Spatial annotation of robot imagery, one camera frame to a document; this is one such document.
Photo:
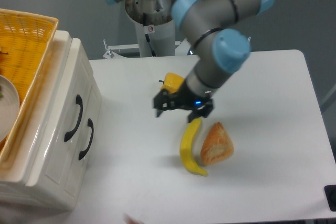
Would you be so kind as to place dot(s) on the yellow woven basket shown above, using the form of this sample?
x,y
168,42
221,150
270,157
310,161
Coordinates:
x,y
26,37

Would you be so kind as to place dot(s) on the black object at table edge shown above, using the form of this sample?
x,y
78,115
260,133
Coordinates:
x,y
330,192

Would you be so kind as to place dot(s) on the grey plate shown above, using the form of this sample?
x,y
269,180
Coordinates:
x,y
10,105

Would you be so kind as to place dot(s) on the toy croissant bread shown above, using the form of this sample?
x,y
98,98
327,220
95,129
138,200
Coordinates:
x,y
217,146

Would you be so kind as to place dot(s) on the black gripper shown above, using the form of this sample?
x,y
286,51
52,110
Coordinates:
x,y
184,99

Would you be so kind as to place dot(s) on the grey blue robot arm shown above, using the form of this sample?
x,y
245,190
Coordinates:
x,y
207,26

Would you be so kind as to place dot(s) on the yellow toy banana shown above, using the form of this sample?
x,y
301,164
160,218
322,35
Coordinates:
x,y
186,146

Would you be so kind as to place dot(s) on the black lower drawer handle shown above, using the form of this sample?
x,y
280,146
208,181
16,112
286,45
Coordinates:
x,y
89,140

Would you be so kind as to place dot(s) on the yellow toy bell pepper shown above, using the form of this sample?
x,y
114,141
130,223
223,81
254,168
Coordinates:
x,y
171,83

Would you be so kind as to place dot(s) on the white drawer cabinet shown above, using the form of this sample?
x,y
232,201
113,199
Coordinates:
x,y
16,171

